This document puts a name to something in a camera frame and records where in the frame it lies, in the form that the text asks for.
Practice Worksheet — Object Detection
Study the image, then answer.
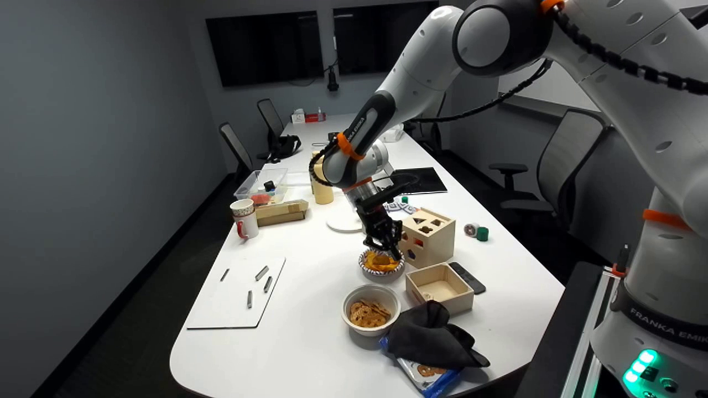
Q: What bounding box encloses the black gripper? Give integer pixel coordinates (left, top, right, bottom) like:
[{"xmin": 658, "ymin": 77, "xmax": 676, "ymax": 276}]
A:
[{"xmin": 358, "ymin": 188, "xmax": 408, "ymax": 263}]

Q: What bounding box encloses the small bowl of orange snacks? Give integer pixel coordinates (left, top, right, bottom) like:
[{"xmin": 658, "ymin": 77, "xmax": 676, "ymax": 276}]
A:
[{"xmin": 358, "ymin": 249, "xmax": 409, "ymax": 287}]

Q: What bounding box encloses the robot base stand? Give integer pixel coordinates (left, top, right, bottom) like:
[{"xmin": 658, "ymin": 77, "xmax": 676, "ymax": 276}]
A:
[{"xmin": 557, "ymin": 243, "xmax": 638, "ymax": 398}]

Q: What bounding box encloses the white bowl of pretzels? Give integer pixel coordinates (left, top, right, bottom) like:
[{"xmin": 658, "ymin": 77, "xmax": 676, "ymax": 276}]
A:
[{"xmin": 340, "ymin": 284, "xmax": 404, "ymax": 341}]

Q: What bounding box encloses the white plate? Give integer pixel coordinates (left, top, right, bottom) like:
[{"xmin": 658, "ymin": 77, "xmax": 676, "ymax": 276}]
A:
[{"xmin": 323, "ymin": 209, "xmax": 368, "ymax": 237}]

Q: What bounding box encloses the wooden shape sorter cube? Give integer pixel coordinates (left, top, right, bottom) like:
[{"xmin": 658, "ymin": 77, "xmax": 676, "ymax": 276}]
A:
[{"xmin": 398, "ymin": 206, "xmax": 459, "ymax": 270}]

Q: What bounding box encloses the open wooden box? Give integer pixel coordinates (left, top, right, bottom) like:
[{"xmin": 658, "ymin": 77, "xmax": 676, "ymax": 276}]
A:
[{"xmin": 404, "ymin": 261, "xmax": 478, "ymax": 318}]

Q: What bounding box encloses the tan bottle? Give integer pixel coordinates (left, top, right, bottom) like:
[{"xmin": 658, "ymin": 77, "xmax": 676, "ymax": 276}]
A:
[{"xmin": 307, "ymin": 151, "xmax": 338, "ymax": 209}]

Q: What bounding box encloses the black cloth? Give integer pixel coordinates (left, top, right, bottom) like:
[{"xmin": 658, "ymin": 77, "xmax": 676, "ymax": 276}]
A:
[{"xmin": 383, "ymin": 299, "xmax": 494, "ymax": 371}]

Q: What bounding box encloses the olive brown box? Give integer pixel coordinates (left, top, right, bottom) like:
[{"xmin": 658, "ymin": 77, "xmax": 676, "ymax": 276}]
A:
[{"xmin": 253, "ymin": 198, "xmax": 312, "ymax": 230}]

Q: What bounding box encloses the clear plastic bin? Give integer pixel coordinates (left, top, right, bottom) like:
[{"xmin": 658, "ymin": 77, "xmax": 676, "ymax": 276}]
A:
[{"xmin": 235, "ymin": 169, "xmax": 293, "ymax": 211}]

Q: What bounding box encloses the black bag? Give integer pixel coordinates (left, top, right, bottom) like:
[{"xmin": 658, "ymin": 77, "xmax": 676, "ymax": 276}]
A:
[{"xmin": 266, "ymin": 131, "xmax": 304, "ymax": 167}]

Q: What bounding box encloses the white lidded cup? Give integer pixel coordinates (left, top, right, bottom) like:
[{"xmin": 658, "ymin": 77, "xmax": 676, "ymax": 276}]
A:
[{"xmin": 228, "ymin": 198, "xmax": 264, "ymax": 243}]

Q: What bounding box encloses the blue zip bag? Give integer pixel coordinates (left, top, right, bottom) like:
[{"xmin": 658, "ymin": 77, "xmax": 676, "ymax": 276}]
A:
[{"xmin": 378, "ymin": 334, "xmax": 467, "ymax": 398}]

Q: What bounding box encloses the red and white box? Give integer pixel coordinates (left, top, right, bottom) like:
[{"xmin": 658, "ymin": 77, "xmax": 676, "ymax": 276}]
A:
[{"xmin": 291, "ymin": 106, "xmax": 327, "ymax": 126}]

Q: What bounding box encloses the white flat board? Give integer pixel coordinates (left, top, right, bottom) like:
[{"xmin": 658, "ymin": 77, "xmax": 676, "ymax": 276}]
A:
[{"xmin": 184, "ymin": 253, "xmax": 291, "ymax": 333}]

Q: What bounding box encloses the grey backed office chair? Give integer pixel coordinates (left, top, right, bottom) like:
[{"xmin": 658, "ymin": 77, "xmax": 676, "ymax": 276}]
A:
[
  {"xmin": 217, "ymin": 119, "xmax": 256, "ymax": 174},
  {"xmin": 254, "ymin": 95, "xmax": 291, "ymax": 140}
]

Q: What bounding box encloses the large grey office chair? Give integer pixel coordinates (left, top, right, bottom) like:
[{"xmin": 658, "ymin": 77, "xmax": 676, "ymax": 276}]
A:
[{"xmin": 489, "ymin": 109, "xmax": 608, "ymax": 225}]

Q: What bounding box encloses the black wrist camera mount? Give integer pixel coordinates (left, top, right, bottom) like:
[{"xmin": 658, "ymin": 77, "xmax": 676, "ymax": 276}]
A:
[{"xmin": 365, "ymin": 181, "xmax": 409, "ymax": 209}]

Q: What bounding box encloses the black wall screen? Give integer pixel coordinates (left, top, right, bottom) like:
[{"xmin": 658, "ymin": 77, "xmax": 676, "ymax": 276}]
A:
[
  {"xmin": 203, "ymin": 9, "xmax": 325, "ymax": 92},
  {"xmin": 332, "ymin": 2, "xmax": 438, "ymax": 77}
]

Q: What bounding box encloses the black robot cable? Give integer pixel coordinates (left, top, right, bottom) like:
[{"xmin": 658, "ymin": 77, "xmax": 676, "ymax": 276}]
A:
[{"xmin": 422, "ymin": 6, "xmax": 708, "ymax": 124}]

